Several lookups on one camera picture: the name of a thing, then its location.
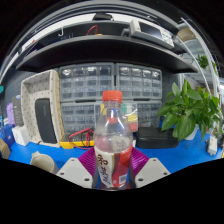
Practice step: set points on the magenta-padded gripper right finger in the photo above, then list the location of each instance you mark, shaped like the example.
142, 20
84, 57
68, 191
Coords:
151, 170

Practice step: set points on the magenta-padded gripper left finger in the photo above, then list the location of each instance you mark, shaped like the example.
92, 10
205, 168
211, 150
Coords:
75, 172

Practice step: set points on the clear red-capped drink bottle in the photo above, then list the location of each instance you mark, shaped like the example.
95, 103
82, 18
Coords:
112, 143

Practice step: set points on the yellow multimeter with red leads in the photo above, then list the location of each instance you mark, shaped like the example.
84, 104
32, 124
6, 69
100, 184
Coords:
75, 141

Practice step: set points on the flat black case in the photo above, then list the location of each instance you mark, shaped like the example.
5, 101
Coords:
155, 138

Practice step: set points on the cream ceramic mug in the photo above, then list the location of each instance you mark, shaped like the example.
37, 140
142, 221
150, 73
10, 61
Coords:
43, 163

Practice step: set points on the grey parts drawer cabinet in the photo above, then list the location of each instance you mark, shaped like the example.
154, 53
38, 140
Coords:
150, 113
86, 83
138, 81
78, 116

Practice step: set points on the clear organizer with coloured parts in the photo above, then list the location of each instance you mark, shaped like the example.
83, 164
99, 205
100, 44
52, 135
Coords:
132, 116

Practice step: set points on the black rounded speaker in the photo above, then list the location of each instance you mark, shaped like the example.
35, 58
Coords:
46, 121

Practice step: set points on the white power adapter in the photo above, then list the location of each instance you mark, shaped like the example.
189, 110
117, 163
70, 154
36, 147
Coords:
212, 145

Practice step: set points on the green potted plant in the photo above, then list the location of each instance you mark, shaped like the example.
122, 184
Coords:
186, 110

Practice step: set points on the dark grey upright box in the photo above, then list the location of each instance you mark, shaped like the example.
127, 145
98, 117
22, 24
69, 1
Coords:
17, 111

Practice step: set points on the white perforated tray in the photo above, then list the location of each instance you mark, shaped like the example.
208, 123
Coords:
40, 85

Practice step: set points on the black overhead shelf unit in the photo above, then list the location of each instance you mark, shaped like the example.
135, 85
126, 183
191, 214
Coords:
106, 50

